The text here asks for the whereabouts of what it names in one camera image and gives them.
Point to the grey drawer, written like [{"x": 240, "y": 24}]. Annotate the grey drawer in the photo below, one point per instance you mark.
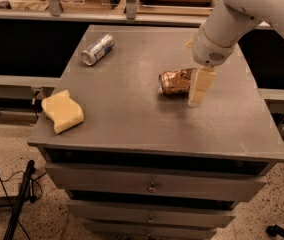
[
  {"x": 150, "y": 214},
  {"x": 148, "y": 230},
  {"x": 155, "y": 182}
]

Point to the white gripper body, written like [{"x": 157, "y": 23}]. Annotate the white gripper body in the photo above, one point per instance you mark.
[{"x": 209, "y": 51}]

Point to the grey drawer cabinet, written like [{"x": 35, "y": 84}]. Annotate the grey drawer cabinet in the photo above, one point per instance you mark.
[{"x": 128, "y": 122}]

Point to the bottom grey drawer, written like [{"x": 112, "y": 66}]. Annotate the bottom grey drawer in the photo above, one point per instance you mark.
[{"x": 148, "y": 230}]

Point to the orange soda can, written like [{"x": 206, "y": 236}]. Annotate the orange soda can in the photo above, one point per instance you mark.
[{"x": 175, "y": 82}]

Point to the black object bottom right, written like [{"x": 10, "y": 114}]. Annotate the black object bottom right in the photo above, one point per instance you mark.
[{"x": 274, "y": 230}]

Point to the middle grey drawer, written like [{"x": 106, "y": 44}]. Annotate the middle grey drawer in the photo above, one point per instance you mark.
[{"x": 150, "y": 214}]

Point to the black tripod leg left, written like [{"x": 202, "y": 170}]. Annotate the black tripod leg left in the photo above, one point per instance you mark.
[{"x": 24, "y": 187}]

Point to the grey metal rail shelf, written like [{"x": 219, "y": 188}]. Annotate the grey metal rail shelf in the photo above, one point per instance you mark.
[{"x": 96, "y": 11}]

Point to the yellow sponge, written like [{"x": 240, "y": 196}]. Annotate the yellow sponge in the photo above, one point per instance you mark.
[{"x": 63, "y": 111}]

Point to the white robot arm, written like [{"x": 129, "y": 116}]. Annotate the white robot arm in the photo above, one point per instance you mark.
[{"x": 216, "y": 38}]

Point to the top grey drawer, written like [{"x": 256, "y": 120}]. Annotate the top grey drawer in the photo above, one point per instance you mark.
[{"x": 155, "y": 182}]

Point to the silver blue soda can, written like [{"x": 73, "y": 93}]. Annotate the silver blue soda can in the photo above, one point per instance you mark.
[{"x": 98, "y": 49}]

